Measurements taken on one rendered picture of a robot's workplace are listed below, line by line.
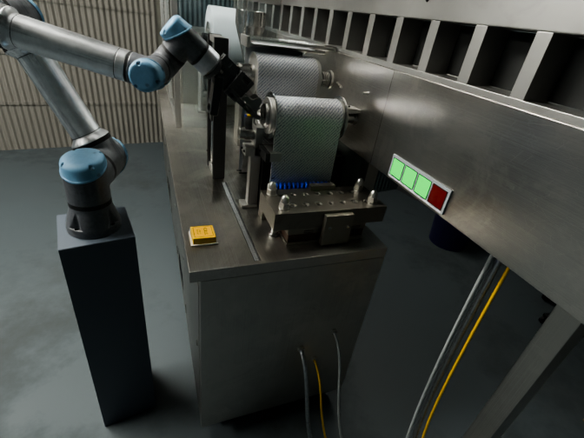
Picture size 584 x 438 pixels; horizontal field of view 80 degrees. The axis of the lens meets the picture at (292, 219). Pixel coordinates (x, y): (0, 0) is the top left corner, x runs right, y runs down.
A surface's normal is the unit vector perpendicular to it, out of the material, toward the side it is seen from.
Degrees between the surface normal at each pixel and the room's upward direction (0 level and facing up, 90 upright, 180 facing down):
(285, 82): 92
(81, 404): 0
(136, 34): 90
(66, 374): 0
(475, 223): 90
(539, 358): 90
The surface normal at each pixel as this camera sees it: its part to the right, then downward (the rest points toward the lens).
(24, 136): 0.50, 0.50
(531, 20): -0.93, 0.07
